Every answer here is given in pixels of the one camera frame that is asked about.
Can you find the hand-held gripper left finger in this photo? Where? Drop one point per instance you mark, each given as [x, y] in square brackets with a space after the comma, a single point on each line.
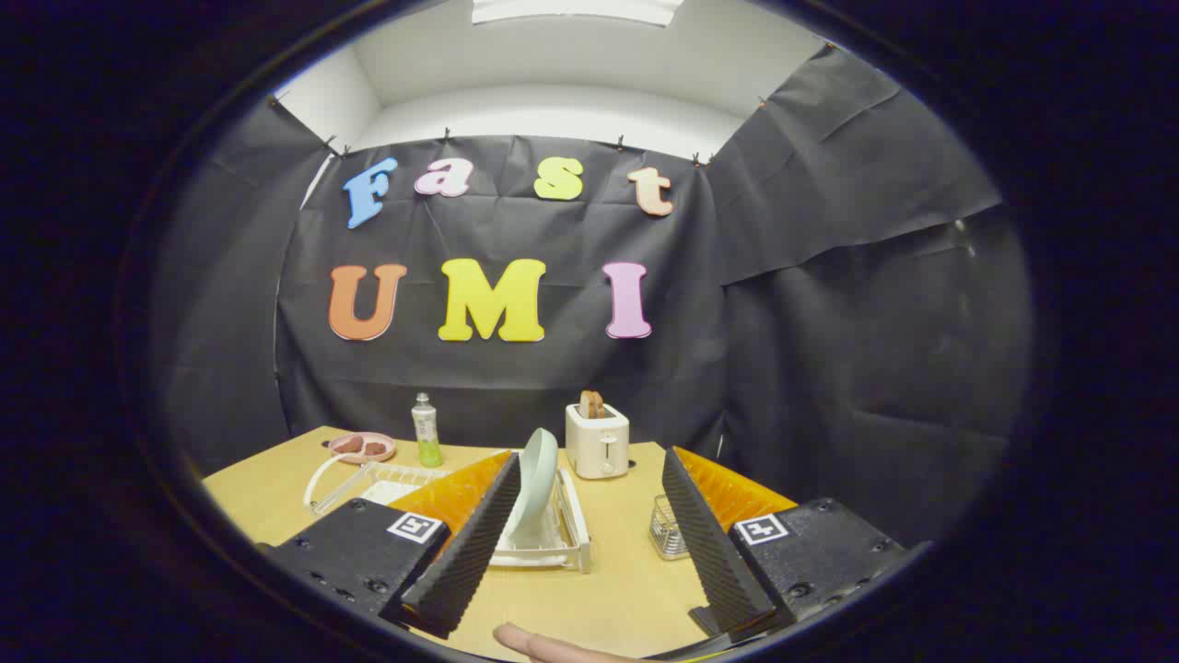
[470, 552]

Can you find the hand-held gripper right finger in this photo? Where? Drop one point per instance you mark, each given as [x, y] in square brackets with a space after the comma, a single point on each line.
[714, 552]

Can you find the light green plate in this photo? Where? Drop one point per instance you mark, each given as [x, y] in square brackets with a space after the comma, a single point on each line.
[539, 479]

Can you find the white dish rack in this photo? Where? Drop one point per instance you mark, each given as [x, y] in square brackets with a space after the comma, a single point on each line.
[571, 536]

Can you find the pink plate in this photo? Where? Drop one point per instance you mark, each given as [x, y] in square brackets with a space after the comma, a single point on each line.
[361, 457]

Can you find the clear bottle with green liquid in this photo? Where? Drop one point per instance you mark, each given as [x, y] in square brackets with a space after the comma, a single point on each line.
[426, 437]

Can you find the brown food piece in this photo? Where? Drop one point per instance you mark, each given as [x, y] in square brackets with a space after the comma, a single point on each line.
[350, 444]
[375, 448]

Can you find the white toaster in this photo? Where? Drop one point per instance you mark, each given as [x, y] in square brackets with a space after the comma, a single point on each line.
[597, 447]

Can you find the brown bread slice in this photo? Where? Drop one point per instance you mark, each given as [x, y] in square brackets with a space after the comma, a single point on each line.
[590, 405]

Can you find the ceiling light panel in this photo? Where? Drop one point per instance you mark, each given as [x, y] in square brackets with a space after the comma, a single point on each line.
[571, 11]

